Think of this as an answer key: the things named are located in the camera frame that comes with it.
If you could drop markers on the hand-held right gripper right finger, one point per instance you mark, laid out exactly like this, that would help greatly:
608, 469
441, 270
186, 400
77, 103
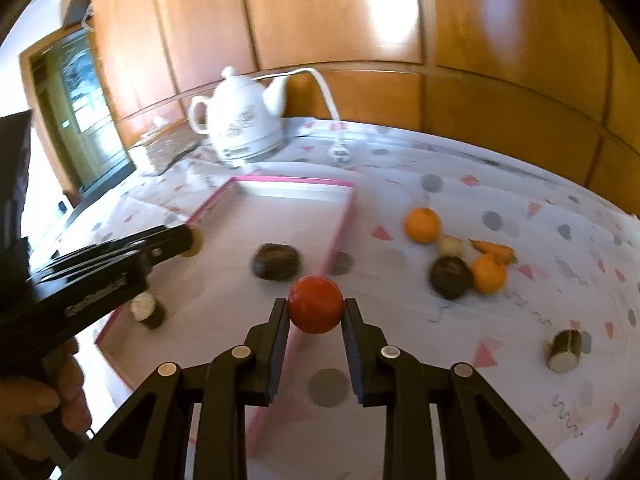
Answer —
352, 355

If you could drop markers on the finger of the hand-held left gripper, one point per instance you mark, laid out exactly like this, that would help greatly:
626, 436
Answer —
170, 247
100, 255

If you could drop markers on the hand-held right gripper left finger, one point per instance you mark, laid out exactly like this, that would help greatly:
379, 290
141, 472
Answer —
279, 355

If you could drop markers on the brown kiwi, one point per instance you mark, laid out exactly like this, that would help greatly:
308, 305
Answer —
195, 244

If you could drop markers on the red tomato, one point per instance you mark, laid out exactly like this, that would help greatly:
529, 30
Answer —
316, 305

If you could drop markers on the dark cylinder with white end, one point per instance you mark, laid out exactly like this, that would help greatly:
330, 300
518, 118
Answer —
564, 351
148, 310

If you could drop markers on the dark brown round fruit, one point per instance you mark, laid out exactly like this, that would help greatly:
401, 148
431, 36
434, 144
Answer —
450, 277
276, 261

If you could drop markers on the pink-rimmed white tray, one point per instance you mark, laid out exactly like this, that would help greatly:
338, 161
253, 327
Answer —
280, 220

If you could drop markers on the pale round fruit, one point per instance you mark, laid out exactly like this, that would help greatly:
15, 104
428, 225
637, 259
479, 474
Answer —
450, 246

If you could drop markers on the orange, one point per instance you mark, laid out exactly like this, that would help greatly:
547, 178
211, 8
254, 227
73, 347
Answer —
490, 275
422, 225

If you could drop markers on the small carrot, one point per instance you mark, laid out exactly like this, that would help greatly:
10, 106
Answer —
492, 250

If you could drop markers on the person's left hand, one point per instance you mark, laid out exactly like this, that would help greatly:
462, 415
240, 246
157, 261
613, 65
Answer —
70, 390

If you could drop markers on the glittery tissue box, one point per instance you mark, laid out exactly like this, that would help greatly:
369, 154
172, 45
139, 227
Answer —
165, 152

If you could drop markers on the white ceramic electric kettle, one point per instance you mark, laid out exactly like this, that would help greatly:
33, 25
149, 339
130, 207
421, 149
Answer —
240, 120

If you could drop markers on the green framed glass door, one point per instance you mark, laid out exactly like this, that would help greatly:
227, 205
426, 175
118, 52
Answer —
75, 110

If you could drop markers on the patterned white tablecloth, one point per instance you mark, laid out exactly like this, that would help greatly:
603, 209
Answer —
450, 185

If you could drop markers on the white wall hook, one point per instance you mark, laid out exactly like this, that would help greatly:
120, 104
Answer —
87, 16

